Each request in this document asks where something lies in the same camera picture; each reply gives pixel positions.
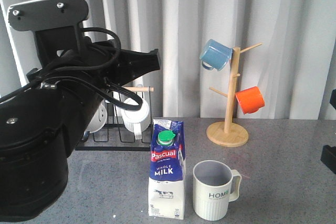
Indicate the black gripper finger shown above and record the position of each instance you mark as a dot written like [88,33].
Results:
[132,64]

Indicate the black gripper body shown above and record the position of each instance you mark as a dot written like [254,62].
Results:
[76,73]

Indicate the blue white milk carton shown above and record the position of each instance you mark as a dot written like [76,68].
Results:
[166,189]

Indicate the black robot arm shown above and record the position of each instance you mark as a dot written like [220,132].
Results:
[42,124]

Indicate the white smiley hanging mug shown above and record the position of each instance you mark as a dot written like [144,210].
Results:
[97,122]

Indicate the white ribbed hanging mug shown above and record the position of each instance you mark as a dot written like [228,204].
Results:
[137,121]

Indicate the blue enamel mug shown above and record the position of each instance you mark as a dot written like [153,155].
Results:
[214,55]

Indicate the wooden mug tree stand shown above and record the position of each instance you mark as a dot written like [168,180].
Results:
[226,133]

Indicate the orange enamel mug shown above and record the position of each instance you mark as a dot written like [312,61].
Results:
[250,100]

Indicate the white HOME mug on table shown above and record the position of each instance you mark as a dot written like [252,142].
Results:
[215,185]

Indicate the black wire mug rack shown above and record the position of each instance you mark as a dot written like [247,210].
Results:
[114,136]

